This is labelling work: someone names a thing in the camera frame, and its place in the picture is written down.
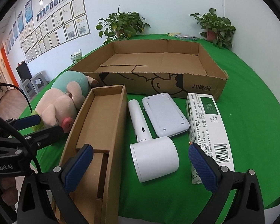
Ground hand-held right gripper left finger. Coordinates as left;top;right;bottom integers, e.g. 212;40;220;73
16;144;94;224

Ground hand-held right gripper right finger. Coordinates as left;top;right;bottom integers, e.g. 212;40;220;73
188;143;265;224

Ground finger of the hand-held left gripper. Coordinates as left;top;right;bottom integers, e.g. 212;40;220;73
0;114;41;137
0;125;65;159

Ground pink pig plush toy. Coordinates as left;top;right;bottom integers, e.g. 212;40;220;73
31;70;99;133

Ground narrow brown cardboard box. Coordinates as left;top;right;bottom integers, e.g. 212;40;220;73
55;85;128;224

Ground white handheld lint remover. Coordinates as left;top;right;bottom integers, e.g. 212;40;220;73
127;99;180;183

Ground white plastic device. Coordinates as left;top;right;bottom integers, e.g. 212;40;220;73
141;93;190;138

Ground large cardboard box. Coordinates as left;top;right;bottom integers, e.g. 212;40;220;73
69;40;229;102

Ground person's left hand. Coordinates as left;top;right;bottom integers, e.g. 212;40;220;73
0;177;17;215

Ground grey plastic stool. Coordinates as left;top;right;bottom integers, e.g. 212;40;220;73
21;79;35;97
31;72;48;91

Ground black cabinet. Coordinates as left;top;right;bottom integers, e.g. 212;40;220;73
16;63;32;83

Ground white and green patterned cup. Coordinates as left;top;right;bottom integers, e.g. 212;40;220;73
70;49;83;64

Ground green tablecloth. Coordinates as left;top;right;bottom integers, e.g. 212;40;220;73
18;34;280;224

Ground bushy potted green plant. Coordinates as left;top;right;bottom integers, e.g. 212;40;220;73
96;6;151;45

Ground blue and white tissue packet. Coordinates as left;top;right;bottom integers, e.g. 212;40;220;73
175;34;197;40

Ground green plant in red pot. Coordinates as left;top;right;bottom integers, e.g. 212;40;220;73
189;8;237;49

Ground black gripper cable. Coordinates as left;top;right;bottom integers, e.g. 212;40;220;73
0;83;43;175

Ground wall of framed certificates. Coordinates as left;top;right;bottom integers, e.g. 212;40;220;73
5;0;91;63

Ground blue wall poster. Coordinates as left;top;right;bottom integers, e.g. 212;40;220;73
24;0;33;24

